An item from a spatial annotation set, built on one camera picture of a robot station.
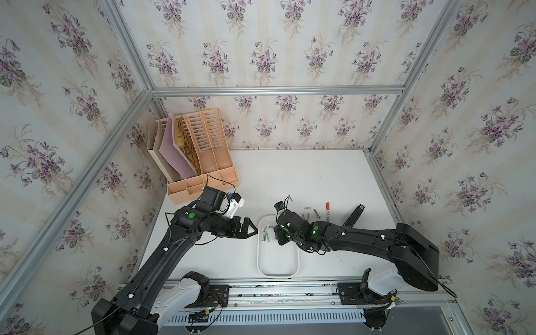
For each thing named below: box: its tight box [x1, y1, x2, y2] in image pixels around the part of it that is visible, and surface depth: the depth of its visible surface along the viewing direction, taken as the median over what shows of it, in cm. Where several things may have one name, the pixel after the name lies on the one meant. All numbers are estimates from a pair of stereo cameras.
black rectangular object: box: [342, 203, 366, 228], surface depth 95 cm
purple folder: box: [159, 112, 197, 180], surface depth 88 cm
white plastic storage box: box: [256, 214, 300, 279], surface depth 83 cm
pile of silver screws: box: [261, 225, 276, 243], surface depth 89 cm
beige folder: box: [147, 119, 181, 183], surface depth 86 cm
